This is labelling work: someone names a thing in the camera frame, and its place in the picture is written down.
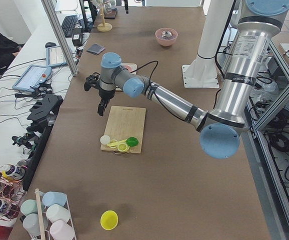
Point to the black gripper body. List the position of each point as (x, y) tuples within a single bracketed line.
[(106, 94)]

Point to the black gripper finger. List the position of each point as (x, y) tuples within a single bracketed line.
[(102, 106), (126, 6)]

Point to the small pink bowl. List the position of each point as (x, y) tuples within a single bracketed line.
[(129, 68)]

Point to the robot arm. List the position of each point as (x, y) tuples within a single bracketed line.
[(220, 128)]

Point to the large pink bowl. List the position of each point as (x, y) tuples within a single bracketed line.
[(165, 43)]

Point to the bamboo cutting board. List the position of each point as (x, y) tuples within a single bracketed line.
[(124, 122)]

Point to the grey folded cloth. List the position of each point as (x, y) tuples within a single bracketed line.
[(96, 49)]

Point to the wooden mug tree stand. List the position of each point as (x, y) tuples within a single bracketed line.
[(101, 5)]

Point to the lemon slice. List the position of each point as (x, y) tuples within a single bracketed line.
[(123, 147), (113, 144)]

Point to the white serving tray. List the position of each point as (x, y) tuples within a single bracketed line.
[(133, 65)]

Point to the blue teach pendant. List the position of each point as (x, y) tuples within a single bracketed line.
[(32, 78), (55, 57)]

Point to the green lime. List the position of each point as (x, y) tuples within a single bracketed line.
[(132, 141)]

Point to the black tool rack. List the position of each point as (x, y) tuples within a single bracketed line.
[(38, 133)]

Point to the black keyboard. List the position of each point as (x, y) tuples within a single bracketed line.
[(68, 25)]

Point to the yellow plastic cup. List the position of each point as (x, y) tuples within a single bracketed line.
[(109, 220)]

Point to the pastel cup rack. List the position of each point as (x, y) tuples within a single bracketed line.
[(48, 216)]

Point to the aluminium frame post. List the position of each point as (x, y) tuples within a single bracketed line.
[(58, 32)]

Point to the white camera mast base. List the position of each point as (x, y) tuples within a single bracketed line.
[(202, 72)]

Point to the copper wire bottle basket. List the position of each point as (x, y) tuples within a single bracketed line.
[(11, 190)]

